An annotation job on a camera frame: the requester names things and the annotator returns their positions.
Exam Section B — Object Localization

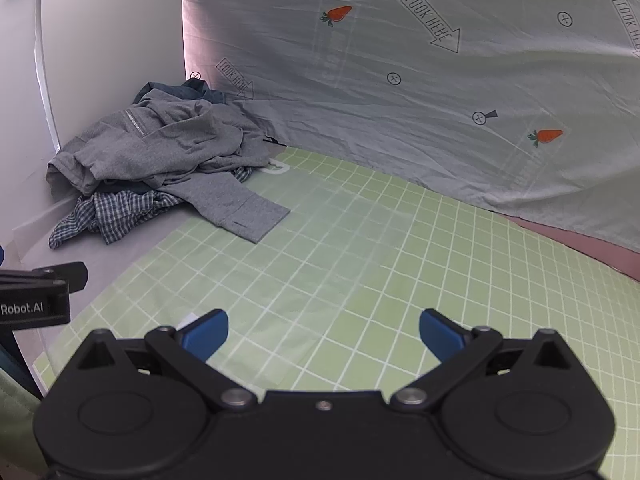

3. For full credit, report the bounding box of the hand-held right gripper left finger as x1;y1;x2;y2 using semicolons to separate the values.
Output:
75;309;260;411

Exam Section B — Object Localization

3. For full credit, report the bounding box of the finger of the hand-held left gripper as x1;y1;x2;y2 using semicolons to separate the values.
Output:
0;261;89;294

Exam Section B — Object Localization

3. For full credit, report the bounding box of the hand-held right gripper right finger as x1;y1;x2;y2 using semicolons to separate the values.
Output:
389;309;576;411

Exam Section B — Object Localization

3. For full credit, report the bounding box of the blue checked shirt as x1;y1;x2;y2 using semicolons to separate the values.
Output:
48;165;256;250

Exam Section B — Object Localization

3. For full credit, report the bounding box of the green cloth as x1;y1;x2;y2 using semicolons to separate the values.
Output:
0;355;48;476

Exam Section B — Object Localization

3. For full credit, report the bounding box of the heather grey jacket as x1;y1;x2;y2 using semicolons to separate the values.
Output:
46;87;292;245

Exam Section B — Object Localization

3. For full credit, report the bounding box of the pink mattress edge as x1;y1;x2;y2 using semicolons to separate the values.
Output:
500;212;640;283

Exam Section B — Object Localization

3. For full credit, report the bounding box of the grey printed sheet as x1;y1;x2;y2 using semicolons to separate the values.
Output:
181;0;640;253

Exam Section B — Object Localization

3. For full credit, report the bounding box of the dark blue garment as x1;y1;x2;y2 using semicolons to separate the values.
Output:
145;77;228;107

